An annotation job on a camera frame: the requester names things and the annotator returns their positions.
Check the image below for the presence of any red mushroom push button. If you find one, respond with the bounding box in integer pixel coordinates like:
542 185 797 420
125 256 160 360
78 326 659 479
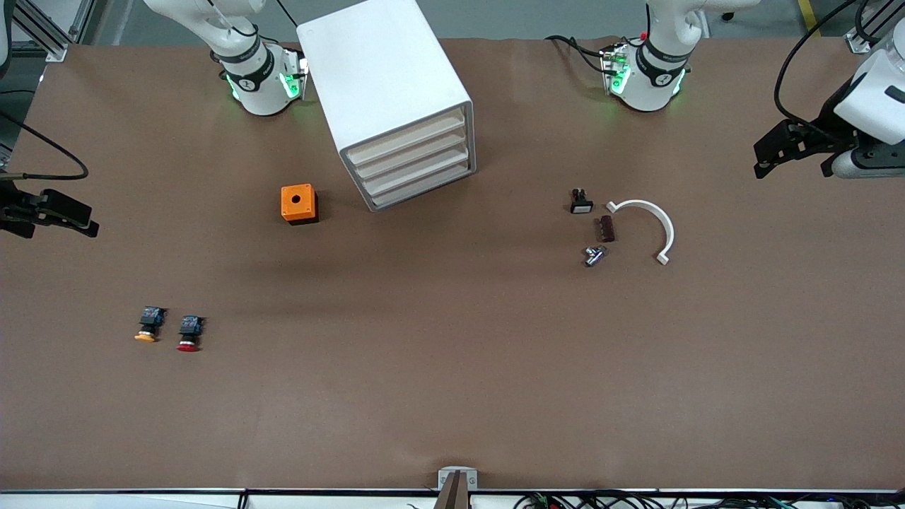
176 315 206 353

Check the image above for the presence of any orange mushroom push button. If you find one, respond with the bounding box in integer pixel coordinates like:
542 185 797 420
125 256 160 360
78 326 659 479
134 306 168 344

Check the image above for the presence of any orange box with hole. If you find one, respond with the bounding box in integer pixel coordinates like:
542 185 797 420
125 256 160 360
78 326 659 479
281 184 319 226

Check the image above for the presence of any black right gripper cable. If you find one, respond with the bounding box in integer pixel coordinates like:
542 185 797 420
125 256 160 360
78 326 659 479
0 112 90 180

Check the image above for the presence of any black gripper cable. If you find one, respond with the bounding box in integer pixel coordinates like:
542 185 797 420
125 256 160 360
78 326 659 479
0 112 90 180
773 0 860 142

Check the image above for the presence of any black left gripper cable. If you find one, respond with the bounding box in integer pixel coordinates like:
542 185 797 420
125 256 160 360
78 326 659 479
773 0 860 142

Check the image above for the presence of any aluminium frame profile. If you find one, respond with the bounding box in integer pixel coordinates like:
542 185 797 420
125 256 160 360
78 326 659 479
845 0 893 56
11 0 107 63

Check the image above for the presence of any black looped cable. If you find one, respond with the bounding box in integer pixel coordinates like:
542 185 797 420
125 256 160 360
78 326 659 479
854 0 888 47

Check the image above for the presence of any white curved plastic bracket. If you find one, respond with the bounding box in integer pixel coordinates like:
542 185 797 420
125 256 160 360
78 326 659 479
606 199 675 266

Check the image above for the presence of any black arm base cable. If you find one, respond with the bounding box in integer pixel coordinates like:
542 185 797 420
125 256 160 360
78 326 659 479
272 0 301 33
544 34 610 75

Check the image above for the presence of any white table edge rail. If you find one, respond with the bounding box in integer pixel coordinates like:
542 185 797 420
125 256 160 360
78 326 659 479
0 488 905 509

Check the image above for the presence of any bundle of black cables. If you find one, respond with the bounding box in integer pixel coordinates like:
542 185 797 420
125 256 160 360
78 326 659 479
513 491 905 509

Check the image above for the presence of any grey metal mounting bracket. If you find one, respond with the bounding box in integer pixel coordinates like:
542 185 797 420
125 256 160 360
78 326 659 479
434 467 479 509

